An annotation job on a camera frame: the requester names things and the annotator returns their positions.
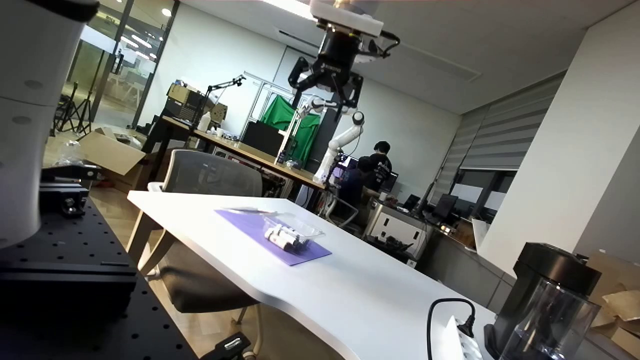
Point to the clear plastic bag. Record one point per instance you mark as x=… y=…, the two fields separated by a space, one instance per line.
x=69 y=152

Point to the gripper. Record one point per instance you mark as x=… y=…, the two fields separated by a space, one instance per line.
x=339 y=55

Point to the aluminium frame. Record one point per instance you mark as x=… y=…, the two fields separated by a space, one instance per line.
x=260 y=92

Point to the row of monitors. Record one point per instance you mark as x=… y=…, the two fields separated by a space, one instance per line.
x=444 y=206

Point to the black coffee machine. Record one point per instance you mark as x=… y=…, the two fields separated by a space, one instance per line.
x=545 y=295

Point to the black monitor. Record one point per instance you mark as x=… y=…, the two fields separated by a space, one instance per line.
x=262 y=139

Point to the black equipment case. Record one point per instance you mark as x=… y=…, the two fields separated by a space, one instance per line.
x=187 y=102

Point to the wooden table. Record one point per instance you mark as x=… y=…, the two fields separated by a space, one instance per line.
x=250 y=155

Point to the open cardboard box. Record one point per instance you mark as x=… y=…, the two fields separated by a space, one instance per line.
x=112 y=152

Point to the stack of cardboard boxes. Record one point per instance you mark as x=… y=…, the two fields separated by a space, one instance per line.
x=620 y=300

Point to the window blinds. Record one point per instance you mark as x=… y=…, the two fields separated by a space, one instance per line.
x=500 y=135

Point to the grey office chair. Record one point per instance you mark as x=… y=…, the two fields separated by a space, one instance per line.
x=210 y=175

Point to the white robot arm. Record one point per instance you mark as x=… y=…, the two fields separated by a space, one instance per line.
x=340 y=142

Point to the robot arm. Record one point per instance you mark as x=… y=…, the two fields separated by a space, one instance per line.
x=30 y=125

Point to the purple mat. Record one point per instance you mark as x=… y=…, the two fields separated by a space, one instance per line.
x=245 y=230

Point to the person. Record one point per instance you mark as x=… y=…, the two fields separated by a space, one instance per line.
x=381 y=165
x=355 y=185

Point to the white power strip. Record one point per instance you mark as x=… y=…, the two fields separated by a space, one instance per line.
x=462 y=345

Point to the colourless plastic bowl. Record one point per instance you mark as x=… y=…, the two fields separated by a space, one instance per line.
x=300 y=230

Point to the green cloth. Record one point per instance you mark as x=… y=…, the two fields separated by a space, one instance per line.
x=280 y=115

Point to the camera on mount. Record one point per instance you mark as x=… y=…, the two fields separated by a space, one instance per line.
x=220 y=87

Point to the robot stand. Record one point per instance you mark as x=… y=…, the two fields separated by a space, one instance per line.
x=75 y=280

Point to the white cabinet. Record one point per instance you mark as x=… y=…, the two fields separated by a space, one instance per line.
x=397 y=230

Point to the clear plastic lid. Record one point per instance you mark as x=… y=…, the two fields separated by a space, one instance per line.
x=250 y=211

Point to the small white bottle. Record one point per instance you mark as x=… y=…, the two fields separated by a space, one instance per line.
x=290 y=242
x=274 y=233

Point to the black clamp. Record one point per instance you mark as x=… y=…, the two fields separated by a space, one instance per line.
x=232 y=346

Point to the white plastic bottle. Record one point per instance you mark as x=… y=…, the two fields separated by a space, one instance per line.
x=204 y=122

